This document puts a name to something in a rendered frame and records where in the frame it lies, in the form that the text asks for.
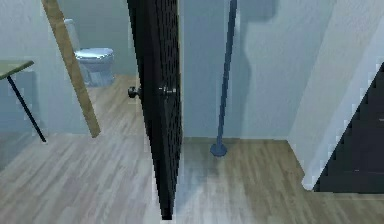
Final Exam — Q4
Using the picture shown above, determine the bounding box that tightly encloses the black room door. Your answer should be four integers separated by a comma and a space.
126, 0, 184, 221

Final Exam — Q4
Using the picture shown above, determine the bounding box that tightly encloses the blue floor lamp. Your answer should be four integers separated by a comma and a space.
209, 0, 238, 158

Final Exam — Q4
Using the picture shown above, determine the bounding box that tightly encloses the black round door knob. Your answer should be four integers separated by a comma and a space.
127, 86, 142, 99

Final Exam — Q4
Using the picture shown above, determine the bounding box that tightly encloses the white toilet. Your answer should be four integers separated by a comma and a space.
63, 18, 116, 88

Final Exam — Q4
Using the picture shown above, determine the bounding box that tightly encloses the black cupboard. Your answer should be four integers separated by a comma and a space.
313, 61, 384, 194

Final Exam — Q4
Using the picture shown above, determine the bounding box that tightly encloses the green table with black legs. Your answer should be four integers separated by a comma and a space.
0, 59, 47, 143

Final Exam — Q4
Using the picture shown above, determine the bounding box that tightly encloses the black door handle with silver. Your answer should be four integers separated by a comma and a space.
157, 85, 178, 97

